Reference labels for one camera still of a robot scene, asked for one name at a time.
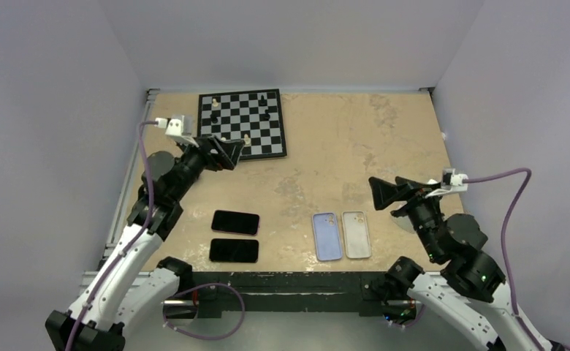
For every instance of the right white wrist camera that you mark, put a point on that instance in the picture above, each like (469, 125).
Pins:
(451, 182)

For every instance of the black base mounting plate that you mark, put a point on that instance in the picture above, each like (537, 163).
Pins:
(365, 293)

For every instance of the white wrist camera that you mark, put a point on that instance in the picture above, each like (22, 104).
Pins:
(178, 128)
(451, 182)

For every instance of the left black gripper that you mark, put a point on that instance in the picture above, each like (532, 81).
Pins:
(226, 153)

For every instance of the lilac phone case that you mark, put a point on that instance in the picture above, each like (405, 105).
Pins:
(327, 237)

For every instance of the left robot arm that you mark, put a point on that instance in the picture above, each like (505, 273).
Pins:
(112, 306)

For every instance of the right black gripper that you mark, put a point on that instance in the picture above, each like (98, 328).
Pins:
(384, 192)

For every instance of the black white chessboard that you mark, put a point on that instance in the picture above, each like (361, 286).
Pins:
(239, 113)

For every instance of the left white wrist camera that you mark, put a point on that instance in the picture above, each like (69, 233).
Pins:
(178, 128)

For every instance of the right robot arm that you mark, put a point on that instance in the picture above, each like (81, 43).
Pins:
(478, 298)

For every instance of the phone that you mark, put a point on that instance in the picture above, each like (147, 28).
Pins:
(224, 250)
(235, 222)

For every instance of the white phone case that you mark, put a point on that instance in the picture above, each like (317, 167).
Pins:
(356, 236)

